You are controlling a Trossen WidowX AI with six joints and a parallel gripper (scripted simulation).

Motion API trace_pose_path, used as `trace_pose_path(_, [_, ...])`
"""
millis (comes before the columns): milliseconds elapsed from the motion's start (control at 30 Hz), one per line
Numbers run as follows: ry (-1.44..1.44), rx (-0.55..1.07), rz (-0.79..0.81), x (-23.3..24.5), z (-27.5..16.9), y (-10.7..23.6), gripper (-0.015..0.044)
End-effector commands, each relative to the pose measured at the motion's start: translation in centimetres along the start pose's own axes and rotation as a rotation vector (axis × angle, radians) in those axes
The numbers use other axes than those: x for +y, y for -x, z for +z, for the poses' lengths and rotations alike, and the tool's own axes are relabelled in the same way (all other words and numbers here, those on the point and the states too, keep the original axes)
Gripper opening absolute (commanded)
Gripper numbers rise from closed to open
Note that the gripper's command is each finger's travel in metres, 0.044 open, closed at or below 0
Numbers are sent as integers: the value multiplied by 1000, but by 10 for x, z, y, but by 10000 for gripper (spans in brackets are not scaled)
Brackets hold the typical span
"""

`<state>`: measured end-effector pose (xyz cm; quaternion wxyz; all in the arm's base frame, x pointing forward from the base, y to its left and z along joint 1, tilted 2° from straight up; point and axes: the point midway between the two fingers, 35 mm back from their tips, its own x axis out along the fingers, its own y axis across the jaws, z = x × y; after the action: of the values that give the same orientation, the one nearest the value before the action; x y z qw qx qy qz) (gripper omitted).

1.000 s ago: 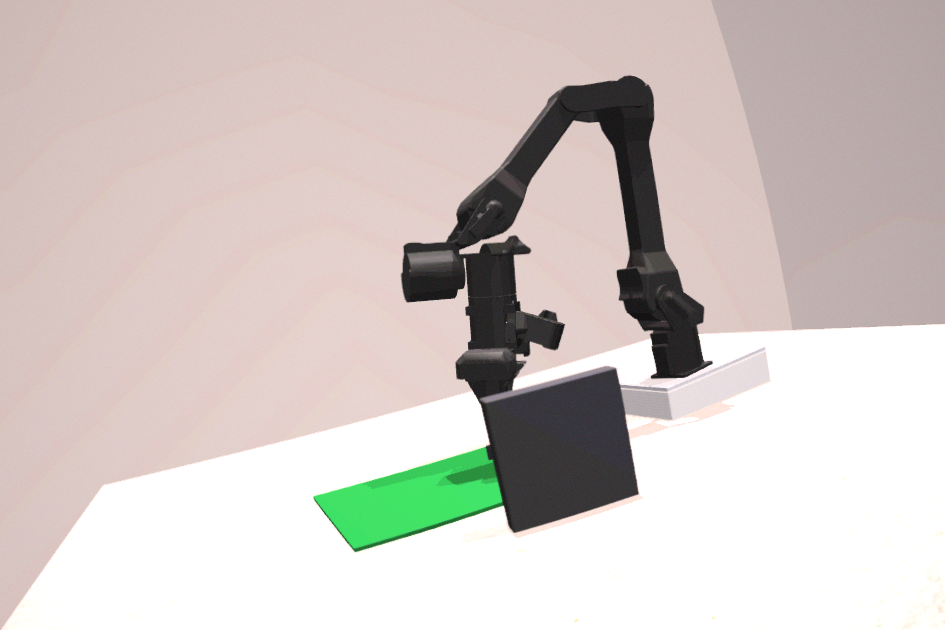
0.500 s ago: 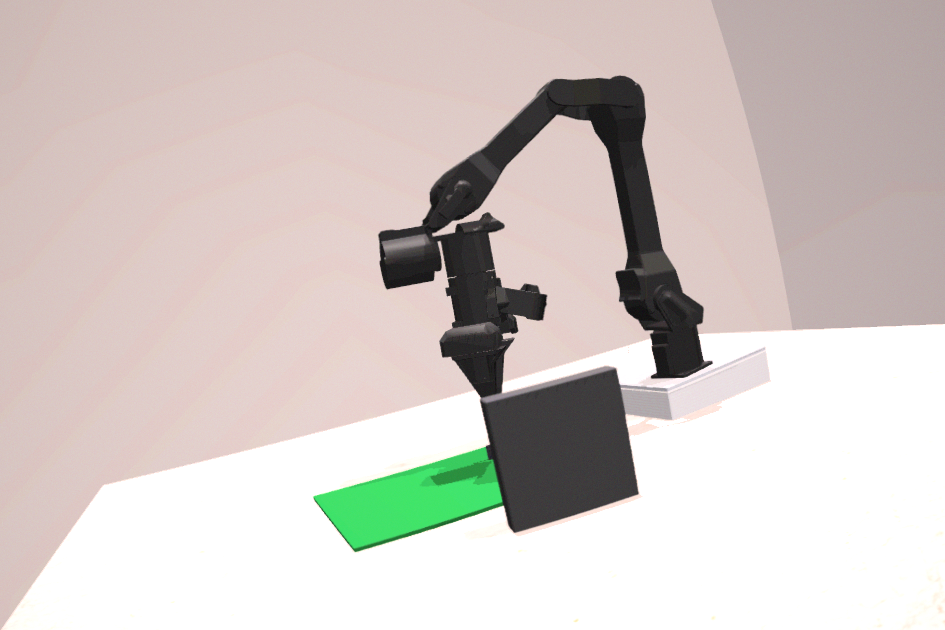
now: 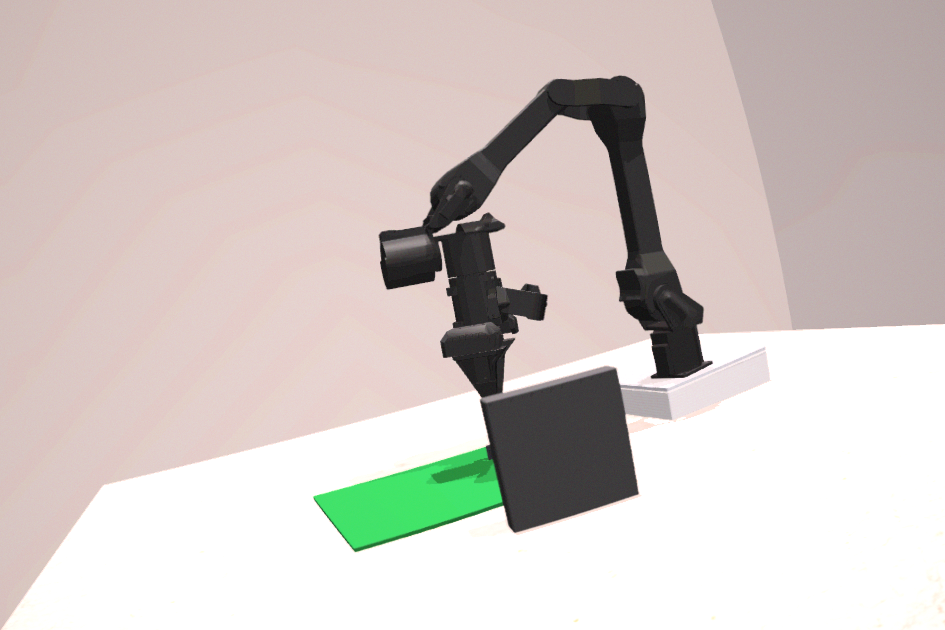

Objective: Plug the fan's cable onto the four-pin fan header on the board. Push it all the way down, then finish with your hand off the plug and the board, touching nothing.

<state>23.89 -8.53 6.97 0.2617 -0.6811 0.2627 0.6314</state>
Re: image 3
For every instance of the green circuit board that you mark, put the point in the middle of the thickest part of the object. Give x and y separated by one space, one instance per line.
410 502

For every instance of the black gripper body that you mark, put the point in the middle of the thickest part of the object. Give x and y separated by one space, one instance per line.
473 331

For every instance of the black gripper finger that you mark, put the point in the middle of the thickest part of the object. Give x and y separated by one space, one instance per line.
481 370
500 365

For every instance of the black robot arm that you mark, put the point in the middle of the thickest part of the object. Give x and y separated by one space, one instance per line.
649 285

